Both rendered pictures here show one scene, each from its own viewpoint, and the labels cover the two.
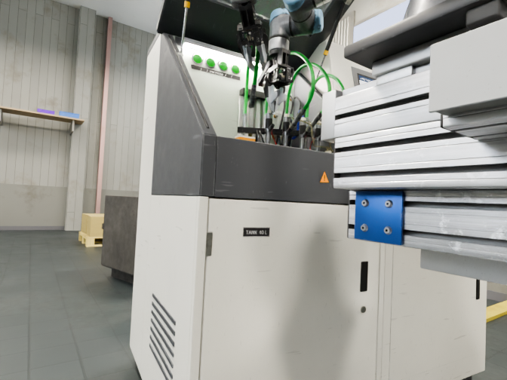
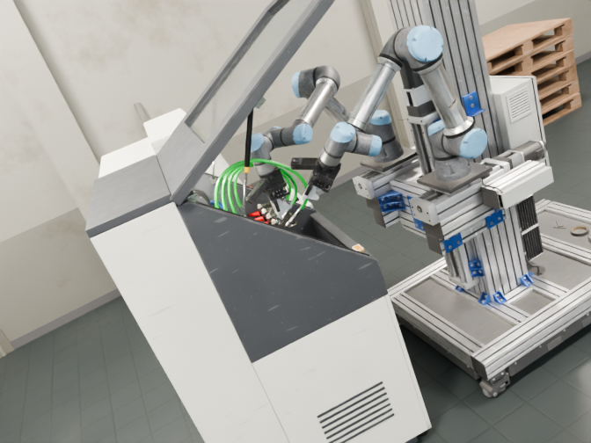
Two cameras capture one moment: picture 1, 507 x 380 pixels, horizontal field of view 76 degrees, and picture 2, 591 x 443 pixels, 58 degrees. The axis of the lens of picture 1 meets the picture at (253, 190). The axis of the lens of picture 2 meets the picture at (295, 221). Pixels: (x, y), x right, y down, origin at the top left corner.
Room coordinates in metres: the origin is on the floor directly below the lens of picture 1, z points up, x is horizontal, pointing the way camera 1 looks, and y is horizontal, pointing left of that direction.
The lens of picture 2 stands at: (0.48, 1.85, 1.94)
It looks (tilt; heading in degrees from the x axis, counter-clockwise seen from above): 23 degrees down; 289
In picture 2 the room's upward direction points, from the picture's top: 21 degrees counter-clockwise
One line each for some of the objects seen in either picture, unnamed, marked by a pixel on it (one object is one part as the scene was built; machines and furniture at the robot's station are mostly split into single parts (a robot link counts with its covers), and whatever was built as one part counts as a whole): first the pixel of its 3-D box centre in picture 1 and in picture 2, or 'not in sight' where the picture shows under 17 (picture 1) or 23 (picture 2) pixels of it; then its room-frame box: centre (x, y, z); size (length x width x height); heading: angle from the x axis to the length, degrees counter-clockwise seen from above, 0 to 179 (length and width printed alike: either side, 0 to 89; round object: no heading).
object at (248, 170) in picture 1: (305, 176); (342, 248); (1.00, -0.16, 0.87); 0.62 x 0.04 x 0.16; 119
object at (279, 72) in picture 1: (278, 68); (273, 184); (1.16, -0.07, 1.27); 0.09 x 0.08 x 0.12; 29
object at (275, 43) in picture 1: (279, 48); (264, 167); (1.17, -0.07, 1.35); 0.08 x 0.08 x 0.05
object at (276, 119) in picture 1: (283, 116); not in sight; (1.56, -0.13, 1.20); 0.13 x 0.03 x 0.31; 119
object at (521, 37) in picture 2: not in sight; (500, 84); (-0.14, -3.62, 0.42); 1.18 x 0.81 x 0.84; 34
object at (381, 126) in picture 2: not in sight; (378, 125); (0.77, -0.70, 1.20); 0.13 x 0.12 x 0.14; 157
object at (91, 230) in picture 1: (124, 228); not in sight; (5.49, 2.13, 0.22); 1.29 x 0.85 x 0.45; 123
